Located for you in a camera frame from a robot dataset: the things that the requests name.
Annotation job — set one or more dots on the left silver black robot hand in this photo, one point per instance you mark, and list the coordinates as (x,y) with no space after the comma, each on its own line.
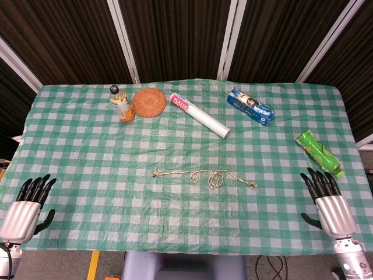
(20,217)

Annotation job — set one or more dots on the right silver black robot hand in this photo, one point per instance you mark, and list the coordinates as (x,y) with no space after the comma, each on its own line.
(336,214)

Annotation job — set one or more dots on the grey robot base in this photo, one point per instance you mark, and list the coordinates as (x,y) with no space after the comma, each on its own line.
(183,266)

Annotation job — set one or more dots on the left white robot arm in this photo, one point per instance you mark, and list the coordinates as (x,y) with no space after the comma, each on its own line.
(8,258)

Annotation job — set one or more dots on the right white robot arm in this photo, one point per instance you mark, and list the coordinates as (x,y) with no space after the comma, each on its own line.
(351,258)

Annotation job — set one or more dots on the green soda bottle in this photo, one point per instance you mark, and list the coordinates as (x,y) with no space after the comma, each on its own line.
(320,153)

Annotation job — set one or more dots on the blue toothpaste box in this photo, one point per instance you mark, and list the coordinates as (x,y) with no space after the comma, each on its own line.
(250,106)

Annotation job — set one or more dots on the orange juice bottle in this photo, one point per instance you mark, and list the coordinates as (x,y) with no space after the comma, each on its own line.
(122,103)

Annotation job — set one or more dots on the green white checkered tablecloth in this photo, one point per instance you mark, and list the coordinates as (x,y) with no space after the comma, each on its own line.
(186,151)

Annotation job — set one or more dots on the white plastic wrap roll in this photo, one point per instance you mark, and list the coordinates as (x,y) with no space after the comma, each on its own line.
(201,115)

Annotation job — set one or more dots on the round woven rattan coaster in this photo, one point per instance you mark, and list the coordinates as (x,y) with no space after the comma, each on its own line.
(149,102)

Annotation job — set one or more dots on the white partition post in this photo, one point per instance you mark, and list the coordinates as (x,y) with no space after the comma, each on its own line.
(20,67)
(329,43)
(231,41)
(123,43)

